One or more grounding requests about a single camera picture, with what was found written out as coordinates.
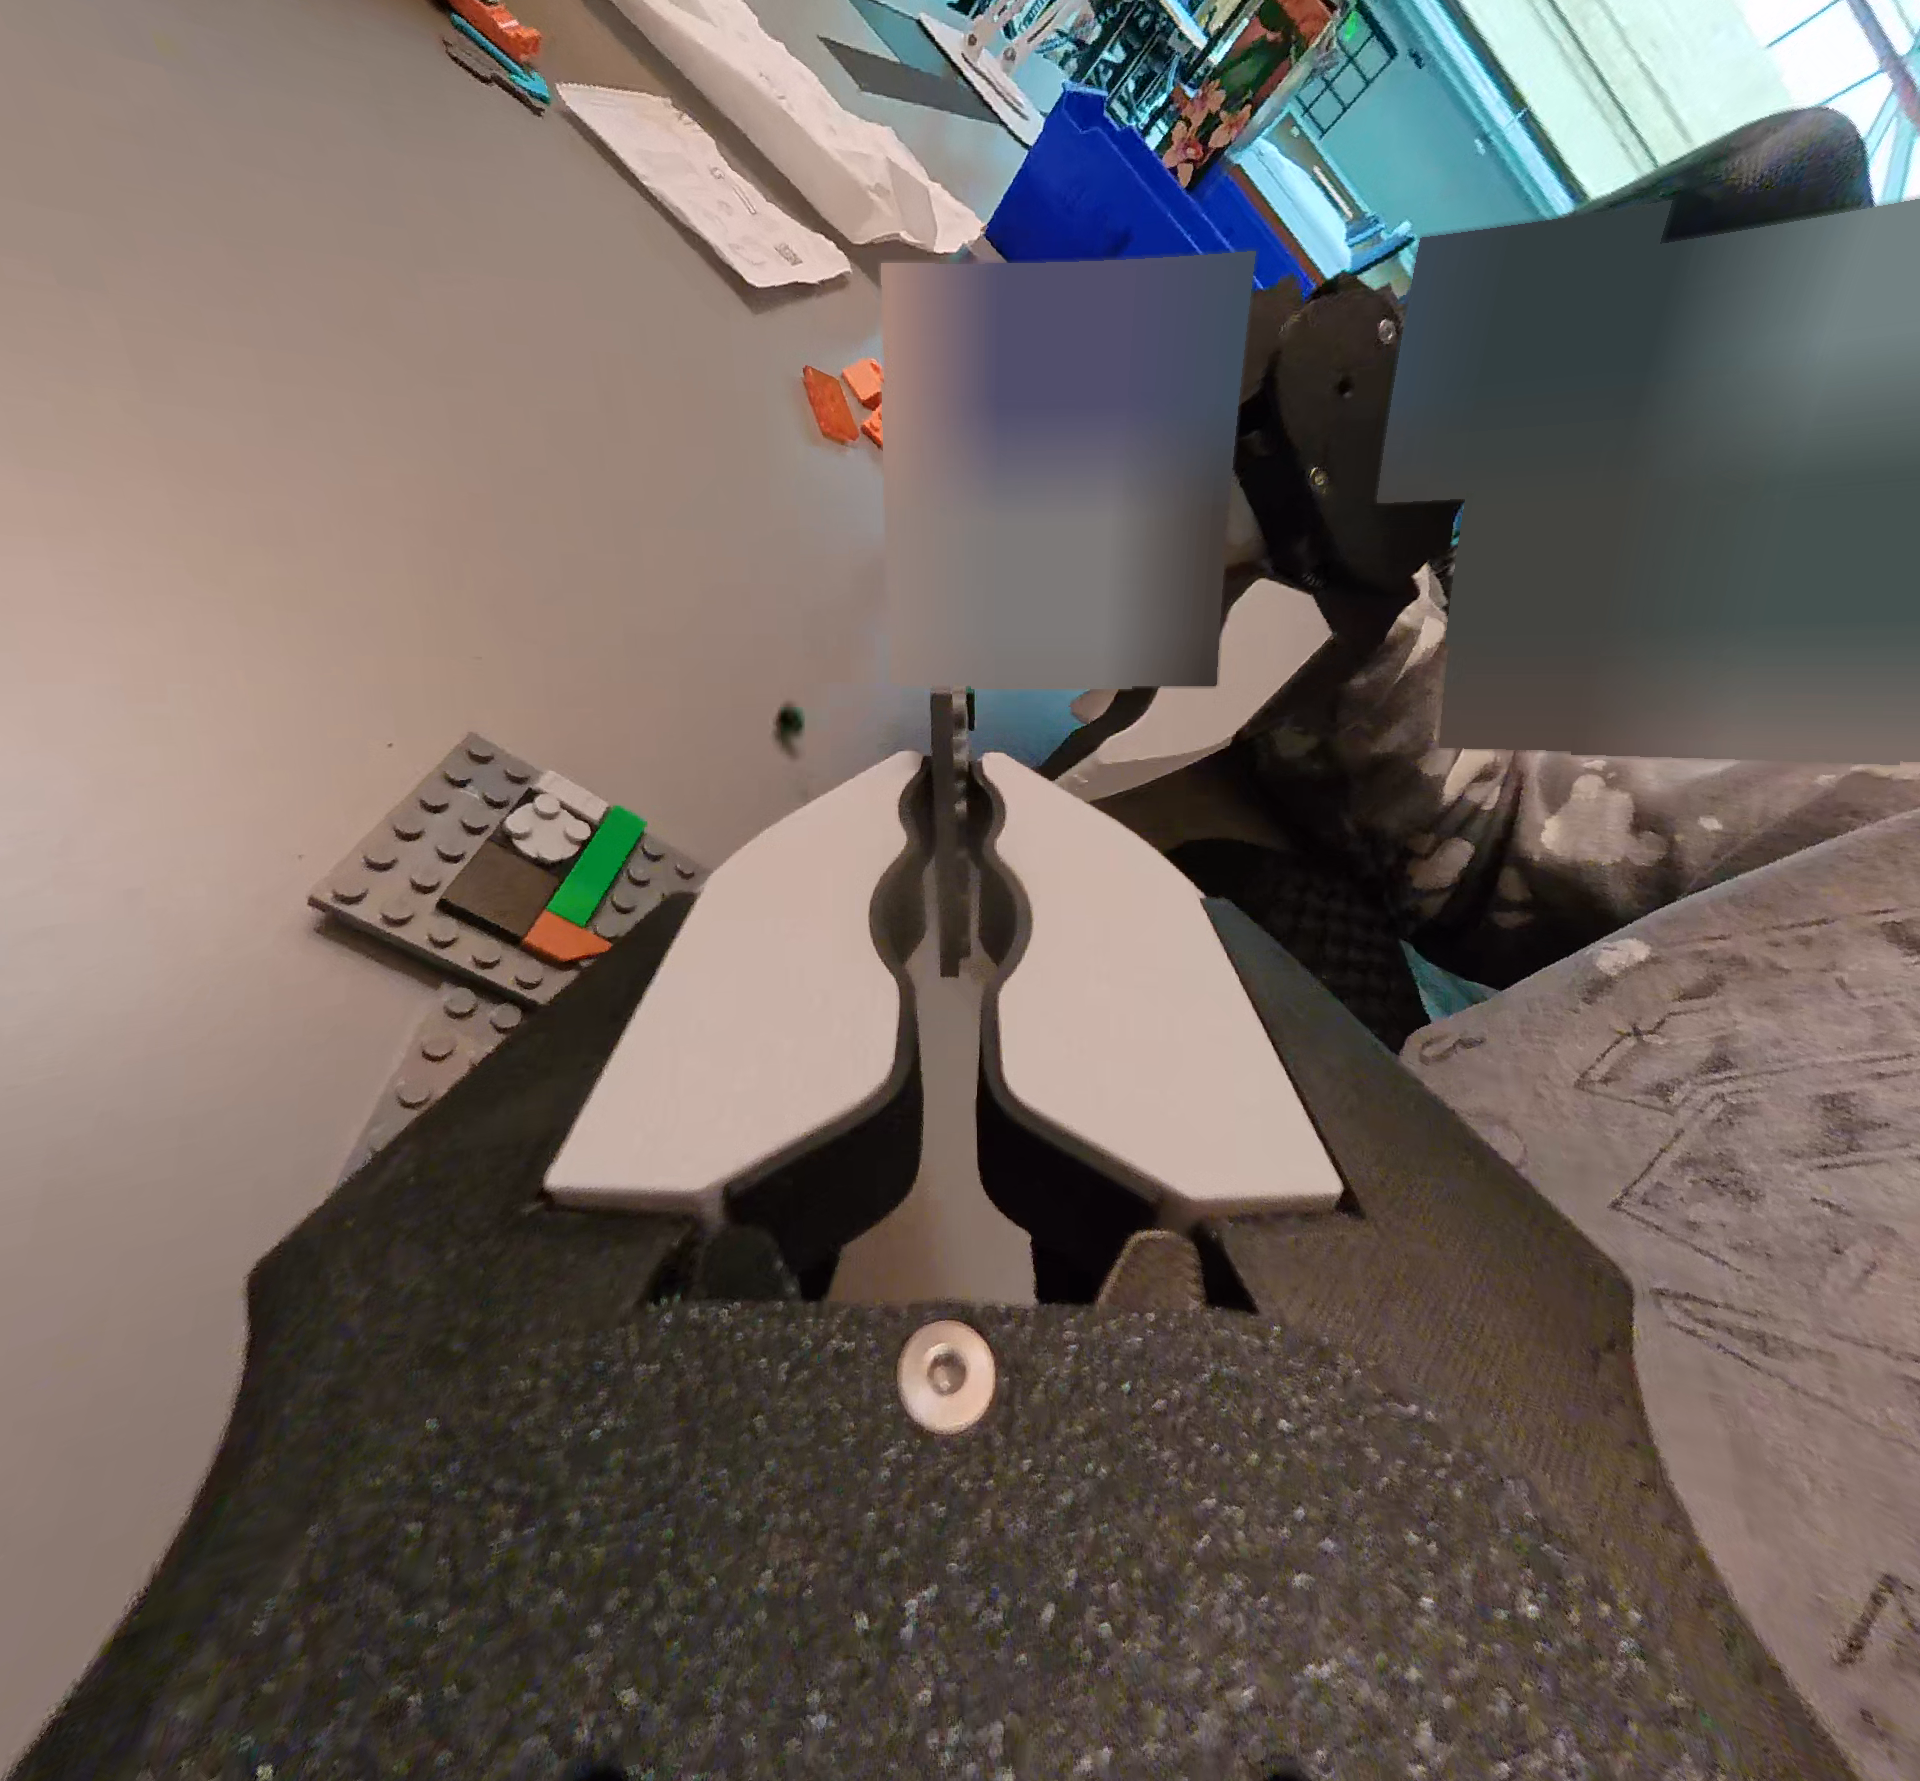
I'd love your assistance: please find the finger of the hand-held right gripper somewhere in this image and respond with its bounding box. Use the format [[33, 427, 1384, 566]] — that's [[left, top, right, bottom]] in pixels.
[[1042, 747, 1249, 804], [1107, 581, 1339, 763]]

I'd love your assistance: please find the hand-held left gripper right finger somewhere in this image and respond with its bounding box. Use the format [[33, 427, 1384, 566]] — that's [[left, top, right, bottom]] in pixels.
[[979, 751, 1348, 1306]]

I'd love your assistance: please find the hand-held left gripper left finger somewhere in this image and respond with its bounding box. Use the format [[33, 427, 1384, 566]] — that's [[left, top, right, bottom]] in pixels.
[[539, 751, 924, 1300]]

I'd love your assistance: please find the large dark grey lego plate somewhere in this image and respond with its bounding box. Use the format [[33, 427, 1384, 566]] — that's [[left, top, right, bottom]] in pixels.
[[928, 685, 981, 981]]

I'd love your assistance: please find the grey lego baseplate build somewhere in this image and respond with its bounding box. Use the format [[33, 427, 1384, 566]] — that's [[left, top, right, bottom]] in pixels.
[[307, 731, 710, 1186]]

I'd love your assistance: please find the person's right forearm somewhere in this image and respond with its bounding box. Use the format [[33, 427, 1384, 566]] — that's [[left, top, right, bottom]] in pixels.
[[1252, 566, 1920, 989]]

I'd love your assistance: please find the orange and teal lego assembly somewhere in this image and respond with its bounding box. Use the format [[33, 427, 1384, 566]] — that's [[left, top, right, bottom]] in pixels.
[[393, 0, 554, 111]]

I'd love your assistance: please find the blue plastic storage bin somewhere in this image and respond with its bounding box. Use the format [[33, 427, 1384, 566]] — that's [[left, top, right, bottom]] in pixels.
[[983, 86, 1320, 297]]

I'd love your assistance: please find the dark printed booklet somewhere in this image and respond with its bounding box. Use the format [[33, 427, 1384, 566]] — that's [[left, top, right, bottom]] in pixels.
[[1162, 0, 1343, 185]]

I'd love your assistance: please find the black chair backrest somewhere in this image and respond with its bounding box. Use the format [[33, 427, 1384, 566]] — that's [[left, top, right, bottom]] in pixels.
[[1626, 109, 1877, 215]]

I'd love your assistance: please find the white instruction sheet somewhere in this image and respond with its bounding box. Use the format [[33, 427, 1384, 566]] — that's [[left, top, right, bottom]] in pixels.
[[556, 81, 852, 294]]

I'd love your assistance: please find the white crumpled paper bag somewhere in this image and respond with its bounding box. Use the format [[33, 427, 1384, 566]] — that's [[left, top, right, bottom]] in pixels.
[[517, 0, 985, 256]]

